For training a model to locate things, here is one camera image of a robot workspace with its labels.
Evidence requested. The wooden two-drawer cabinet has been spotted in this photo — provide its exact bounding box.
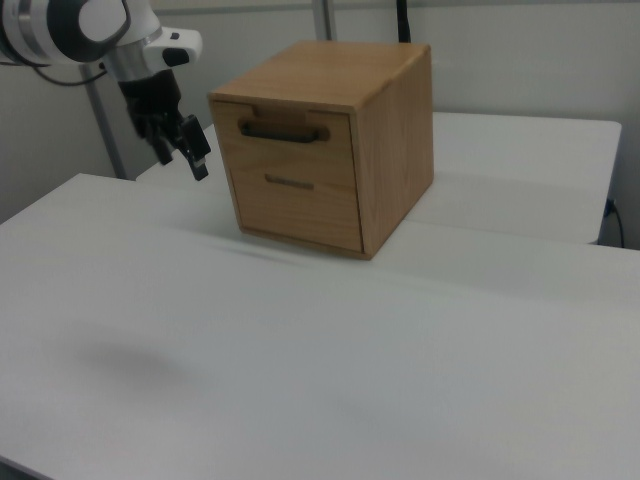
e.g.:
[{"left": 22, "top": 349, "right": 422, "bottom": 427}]
[{"left": 207, "top": 41, "right": 434, "bottom": 262}]

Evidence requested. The grey wall frame post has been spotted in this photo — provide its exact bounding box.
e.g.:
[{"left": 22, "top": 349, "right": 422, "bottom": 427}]
[{"left": 313, "top": 0, "right": 335, "bottom": 42}]

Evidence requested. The black drawer handle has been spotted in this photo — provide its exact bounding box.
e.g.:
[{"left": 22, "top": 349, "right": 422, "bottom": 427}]
[{"left": 240, "top": 119, "right": 327, "bottom": 145}]

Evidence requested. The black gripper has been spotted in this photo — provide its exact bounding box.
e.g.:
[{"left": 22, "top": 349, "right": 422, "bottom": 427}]
[{"left": 118, "top": 69, "right": 211, "bottom": 183}]

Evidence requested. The wooden drawer with slot grip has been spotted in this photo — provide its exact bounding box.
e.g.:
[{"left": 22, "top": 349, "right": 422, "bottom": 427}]
[{"left": 227, "top": 168, "right": 365, "bottom": 253}]

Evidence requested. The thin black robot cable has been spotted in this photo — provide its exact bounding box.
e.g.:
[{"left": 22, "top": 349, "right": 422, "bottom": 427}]
[{"left": 31, "top": 61, "right": 109, "bottom": 87}]

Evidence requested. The grey metal frame post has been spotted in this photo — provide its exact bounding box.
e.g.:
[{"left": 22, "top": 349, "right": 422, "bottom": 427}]
[{"left": 82, "top": 64, "right": 127, "bottom": 181}]

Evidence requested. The thick black hanging cable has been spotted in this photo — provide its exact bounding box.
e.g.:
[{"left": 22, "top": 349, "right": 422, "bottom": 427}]
[{"left": 395, "top": 0, "right": 414, "bottom": 44}]

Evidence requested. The wooden drawer with black handle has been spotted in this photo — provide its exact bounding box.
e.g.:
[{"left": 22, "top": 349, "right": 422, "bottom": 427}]
[{"left": 211, "top": 100, "right": 358, "bottom": 188}]

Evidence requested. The thin black power cable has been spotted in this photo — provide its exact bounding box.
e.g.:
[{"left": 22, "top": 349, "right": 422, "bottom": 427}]
[{"left": 605, "top": 198, "right": 627, "bottom": 249}]

